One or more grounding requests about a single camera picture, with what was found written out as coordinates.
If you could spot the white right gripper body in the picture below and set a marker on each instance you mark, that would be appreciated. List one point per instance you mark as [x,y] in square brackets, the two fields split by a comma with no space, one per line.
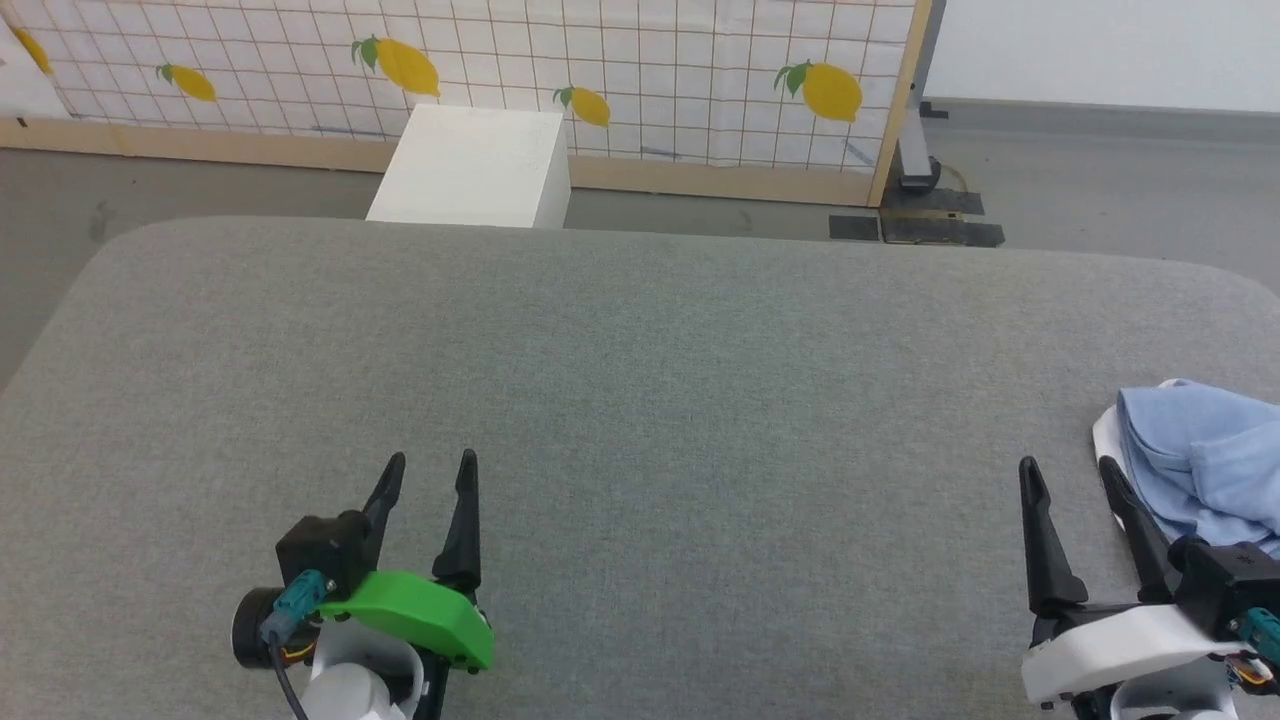
[1120,640]

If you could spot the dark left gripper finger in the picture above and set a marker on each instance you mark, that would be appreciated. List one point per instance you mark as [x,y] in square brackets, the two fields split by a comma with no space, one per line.
[385,500]
[462,540]

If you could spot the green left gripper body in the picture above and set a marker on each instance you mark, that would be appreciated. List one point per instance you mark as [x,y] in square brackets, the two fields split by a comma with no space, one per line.
[420,615]

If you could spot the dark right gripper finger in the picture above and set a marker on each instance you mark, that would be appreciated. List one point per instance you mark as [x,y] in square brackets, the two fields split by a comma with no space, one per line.
[1140,540]
[1050,560]

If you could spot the light blue garment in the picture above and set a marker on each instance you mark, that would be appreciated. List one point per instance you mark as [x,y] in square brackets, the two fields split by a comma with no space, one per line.
[1210,460]

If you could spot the grey fabric sofa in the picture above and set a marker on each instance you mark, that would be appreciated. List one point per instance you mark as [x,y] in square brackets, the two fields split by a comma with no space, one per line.
[650,400]

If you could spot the white box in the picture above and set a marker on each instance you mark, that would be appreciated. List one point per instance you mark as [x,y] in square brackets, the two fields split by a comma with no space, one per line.
[470,165]

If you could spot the lemon print partition screen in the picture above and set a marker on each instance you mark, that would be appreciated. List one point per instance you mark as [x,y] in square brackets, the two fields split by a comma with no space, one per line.
[650,60]

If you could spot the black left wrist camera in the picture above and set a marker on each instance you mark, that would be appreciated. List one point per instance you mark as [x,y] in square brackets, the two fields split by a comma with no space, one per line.
[325,545]

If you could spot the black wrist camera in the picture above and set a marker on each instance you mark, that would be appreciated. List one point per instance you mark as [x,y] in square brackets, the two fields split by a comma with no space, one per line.
[1225,580]
[325,545]

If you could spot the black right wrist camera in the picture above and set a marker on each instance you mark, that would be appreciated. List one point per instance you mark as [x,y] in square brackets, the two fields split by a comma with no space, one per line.
[1225,580]

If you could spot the grey metal post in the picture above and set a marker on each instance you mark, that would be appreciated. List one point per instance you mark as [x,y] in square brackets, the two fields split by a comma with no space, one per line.
[915,150]

